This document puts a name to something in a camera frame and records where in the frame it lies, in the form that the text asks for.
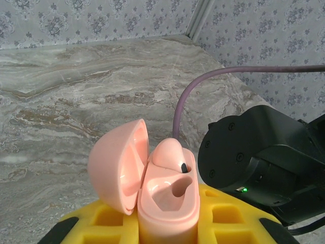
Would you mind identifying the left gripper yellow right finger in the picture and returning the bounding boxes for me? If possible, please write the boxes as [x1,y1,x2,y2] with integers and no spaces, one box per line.
[196,183,301,244]

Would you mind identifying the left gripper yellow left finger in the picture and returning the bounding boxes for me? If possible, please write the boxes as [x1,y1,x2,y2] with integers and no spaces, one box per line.
[50,198,140,244]

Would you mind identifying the pink earbud charging case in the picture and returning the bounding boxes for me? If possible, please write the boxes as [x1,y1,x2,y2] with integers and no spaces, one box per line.
[87,119,202,244]

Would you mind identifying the pink wireless earbud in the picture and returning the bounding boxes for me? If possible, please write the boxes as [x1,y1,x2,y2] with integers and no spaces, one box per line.
[151,138,190,175]

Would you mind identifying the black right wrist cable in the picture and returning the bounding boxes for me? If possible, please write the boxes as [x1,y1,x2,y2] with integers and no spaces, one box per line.
[288,217,325,236]

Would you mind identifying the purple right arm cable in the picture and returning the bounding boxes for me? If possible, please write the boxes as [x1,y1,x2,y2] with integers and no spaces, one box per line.
[172,64,325,143]

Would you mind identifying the aluminium frame post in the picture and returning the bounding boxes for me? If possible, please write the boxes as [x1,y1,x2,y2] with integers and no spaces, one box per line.
[184,0,217,43]

